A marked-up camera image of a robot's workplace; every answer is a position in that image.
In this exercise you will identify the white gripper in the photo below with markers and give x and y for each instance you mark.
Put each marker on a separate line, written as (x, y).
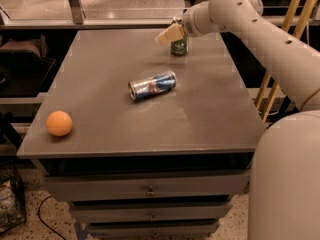
(191, 24)

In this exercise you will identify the green soda can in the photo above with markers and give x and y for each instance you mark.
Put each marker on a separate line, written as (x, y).
(179, 45)

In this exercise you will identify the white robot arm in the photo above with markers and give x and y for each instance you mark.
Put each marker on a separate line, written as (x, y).
(284, 193)

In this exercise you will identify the silver blue energy drink can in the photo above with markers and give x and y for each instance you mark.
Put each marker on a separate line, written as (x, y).
(157, 84)

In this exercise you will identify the grey drawer cabinet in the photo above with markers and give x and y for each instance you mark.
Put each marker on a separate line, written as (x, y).
(207, 122)

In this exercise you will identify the orange ball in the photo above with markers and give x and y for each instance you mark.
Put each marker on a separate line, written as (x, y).
(59, 123)

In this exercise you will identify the dark chair at left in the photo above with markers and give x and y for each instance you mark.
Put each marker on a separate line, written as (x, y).
(24, 67)

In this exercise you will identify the middle grey drawer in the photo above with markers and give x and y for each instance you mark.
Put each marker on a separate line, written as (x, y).
(150, 212)

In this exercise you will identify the grey drawer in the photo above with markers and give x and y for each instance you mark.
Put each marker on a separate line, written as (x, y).
(153, 229)
(158, 185)
(150, 212)

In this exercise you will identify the top grey drawer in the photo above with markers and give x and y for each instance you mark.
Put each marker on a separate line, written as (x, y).
(158, 185)

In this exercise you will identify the bottom grey drawer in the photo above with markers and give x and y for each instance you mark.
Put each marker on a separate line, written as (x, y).
(153, 229)

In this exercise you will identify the metal window rail frame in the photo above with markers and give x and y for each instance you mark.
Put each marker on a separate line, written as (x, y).
(89, 14)

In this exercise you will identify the yellow wooden frame stand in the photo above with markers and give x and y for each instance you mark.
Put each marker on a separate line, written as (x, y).
(294, 66)

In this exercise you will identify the black wire basket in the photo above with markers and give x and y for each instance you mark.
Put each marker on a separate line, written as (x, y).
(12, 197)

